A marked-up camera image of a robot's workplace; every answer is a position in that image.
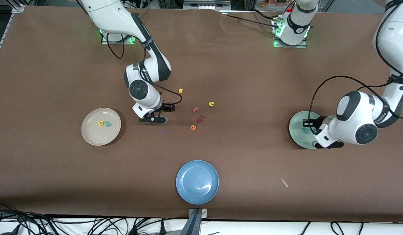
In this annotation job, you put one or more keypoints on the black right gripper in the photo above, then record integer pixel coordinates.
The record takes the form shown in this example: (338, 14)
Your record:
(165, 106)

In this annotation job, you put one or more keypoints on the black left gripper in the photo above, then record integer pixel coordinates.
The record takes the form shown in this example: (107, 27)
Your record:
(316, 123)

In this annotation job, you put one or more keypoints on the teal letter y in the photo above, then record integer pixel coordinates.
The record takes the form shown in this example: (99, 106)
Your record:
(108, 124)

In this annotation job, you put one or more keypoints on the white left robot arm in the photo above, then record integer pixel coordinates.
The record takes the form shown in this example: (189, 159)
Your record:
(394, 36)

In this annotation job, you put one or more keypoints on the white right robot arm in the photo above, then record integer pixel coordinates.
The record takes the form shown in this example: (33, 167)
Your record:
(113, 16)

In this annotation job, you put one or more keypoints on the green plate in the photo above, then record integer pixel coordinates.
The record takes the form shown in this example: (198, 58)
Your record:
(296, 133)

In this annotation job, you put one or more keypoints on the orange letter e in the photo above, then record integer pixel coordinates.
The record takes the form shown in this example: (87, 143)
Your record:
(193, 127)

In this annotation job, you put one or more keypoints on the brown table cover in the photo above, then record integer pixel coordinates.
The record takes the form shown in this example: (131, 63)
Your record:
(201, 65)

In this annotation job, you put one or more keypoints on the white paper scrap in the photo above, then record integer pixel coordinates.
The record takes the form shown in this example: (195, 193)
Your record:
(284, 182)

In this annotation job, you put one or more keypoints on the beige plate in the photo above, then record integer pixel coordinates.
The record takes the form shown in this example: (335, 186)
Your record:
(103, 137)

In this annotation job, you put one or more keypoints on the blue plate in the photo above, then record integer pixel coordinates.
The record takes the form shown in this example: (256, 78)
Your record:
(197, 182)

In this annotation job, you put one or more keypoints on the grey metal box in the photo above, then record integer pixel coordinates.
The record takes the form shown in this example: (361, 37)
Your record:
(204, 4)

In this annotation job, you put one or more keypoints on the black power plug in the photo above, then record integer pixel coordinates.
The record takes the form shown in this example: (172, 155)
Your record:
(162, 228)

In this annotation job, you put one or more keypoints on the orange flower decoration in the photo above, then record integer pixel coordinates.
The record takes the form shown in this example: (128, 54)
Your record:
(273, 2)

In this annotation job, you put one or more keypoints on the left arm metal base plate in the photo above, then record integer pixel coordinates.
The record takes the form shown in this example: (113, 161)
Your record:
(291, 46)

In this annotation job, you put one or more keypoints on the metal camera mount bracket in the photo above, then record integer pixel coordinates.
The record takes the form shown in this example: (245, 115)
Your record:
(195, 225)

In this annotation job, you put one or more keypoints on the aluminium frame corner post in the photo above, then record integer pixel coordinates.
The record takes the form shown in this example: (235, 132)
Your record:
(18, 8)

